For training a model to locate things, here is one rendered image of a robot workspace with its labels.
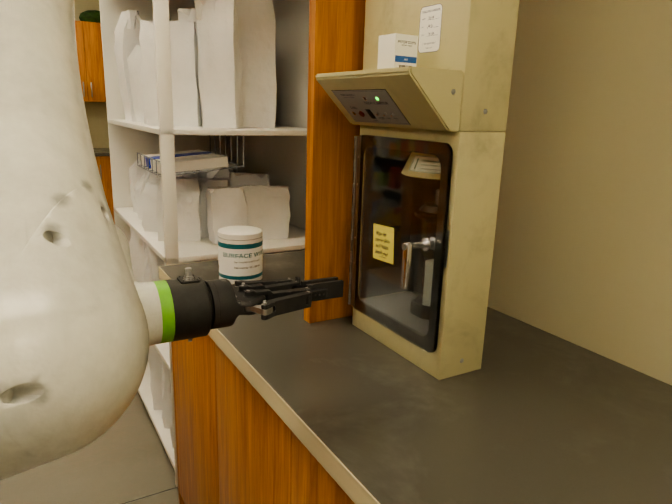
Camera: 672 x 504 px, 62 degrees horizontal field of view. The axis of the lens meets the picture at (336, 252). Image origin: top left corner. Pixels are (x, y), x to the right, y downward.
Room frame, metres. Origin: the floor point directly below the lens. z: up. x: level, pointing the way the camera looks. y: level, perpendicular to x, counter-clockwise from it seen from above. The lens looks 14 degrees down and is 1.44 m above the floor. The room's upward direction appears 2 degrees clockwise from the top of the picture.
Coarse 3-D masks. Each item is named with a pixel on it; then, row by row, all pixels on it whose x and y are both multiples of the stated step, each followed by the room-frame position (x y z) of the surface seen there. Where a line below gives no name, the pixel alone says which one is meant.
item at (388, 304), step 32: (384, 160) 1.15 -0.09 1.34; (416, 160) 1.06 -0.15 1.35; (448, 160) 0.98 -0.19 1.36; (384, 192) 1.14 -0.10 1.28; (416, 192) 1.05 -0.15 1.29; (448, 192) 0.98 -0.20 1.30; (384, 224) 1.14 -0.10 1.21; (416, 224) 1.04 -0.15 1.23; (416, 256) 1.04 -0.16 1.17; (384, 288) 1.12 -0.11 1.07; (416, 288) 1.03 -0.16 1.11; (384, 320) 1.12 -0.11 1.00; (416, 320) 1.03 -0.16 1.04
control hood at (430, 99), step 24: (336, 72) 1.12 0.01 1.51; (360, 72) 1.04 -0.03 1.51; (384, 72) 0.98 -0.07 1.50; (408, 72) 0.93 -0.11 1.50; (432, 72) 0.94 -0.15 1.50; (456, 72) 0.97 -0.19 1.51; (408, 96) 0.98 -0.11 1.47; (432, 96) 0.94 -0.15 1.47; (456, 96) 0.97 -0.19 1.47; (408, 120) 1.04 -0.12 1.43; (432, 120) 0.98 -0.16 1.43; (456, 120) 0.97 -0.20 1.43
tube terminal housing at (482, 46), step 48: (384, 0) 1.19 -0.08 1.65; (432, 0) 1.06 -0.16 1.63; (480, 0) 0.99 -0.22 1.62; (480, 48) 0.99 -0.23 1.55; (480, 96) 1.00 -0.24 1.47; (480, 144) 1.00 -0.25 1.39; (480, 192) 1.01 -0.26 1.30; (480, 240) 1.01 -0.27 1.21; (480, 288) 1.02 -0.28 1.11; (384, 336) 1.14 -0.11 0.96; (480, 336) 1.03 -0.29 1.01
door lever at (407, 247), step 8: (424, 240) 1.02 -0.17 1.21; (408, 248) 0.99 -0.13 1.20; (416, 248) 1.00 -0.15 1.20; (424, 248) 1.01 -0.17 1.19; (408, 256) 0.99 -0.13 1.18; (408, 264) 0.99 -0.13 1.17; (408, 272) 0.99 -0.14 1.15; (400, 280) 1.00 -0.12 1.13; (408, 280) 0.99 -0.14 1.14; (408, 288) 0.99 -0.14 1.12
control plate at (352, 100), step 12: (336, 96) 1.18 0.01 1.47; (348, 96) 1.14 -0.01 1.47; (360, 96) 1.10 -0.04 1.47; (372, 96) 1.07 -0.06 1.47; (384, 96) 1.03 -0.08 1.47; (348, 108) 1.18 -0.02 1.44; (360, 108) 1.14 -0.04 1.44; (372, 108) 1.10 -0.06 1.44; (384, 108) 1.07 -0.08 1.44; (396, 108) 1.03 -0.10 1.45; (360, 120) 1.18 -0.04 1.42; (372, 120) 1.14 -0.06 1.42; (384, 120) 1.11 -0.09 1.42; (396, 120) 1.07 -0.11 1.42
